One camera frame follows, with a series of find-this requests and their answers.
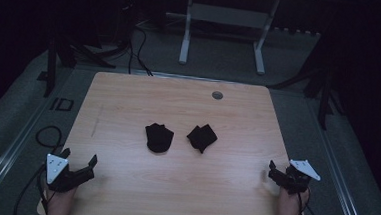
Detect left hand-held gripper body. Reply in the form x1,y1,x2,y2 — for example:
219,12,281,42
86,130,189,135
44,153,96,195

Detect left hand-held gripper cable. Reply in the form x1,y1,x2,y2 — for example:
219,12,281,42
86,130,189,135
35,174,54,215

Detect white metal desk frame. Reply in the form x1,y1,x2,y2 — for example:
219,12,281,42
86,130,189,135
178,0,281,77

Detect black sock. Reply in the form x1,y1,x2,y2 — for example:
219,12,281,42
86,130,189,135
143,122,175,155
185,122,219,155

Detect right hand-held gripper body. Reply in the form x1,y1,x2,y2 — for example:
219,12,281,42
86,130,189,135
272,158,322,198

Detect black background cables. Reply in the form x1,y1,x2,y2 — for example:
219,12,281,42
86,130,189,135
125,26,157,77

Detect person's left hand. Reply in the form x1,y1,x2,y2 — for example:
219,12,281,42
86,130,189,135
40,178,79,215

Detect black metal stand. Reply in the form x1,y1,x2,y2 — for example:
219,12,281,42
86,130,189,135
36,36,118,103
265,58,347,132

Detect black floor cable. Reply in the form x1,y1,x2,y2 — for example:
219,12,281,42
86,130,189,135
13,123,65,215

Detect person's right hand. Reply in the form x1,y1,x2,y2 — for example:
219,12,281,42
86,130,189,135
276,185,310,215

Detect silver floor rail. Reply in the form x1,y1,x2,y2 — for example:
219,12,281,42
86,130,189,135
0,63,77,214
300,94,377,215

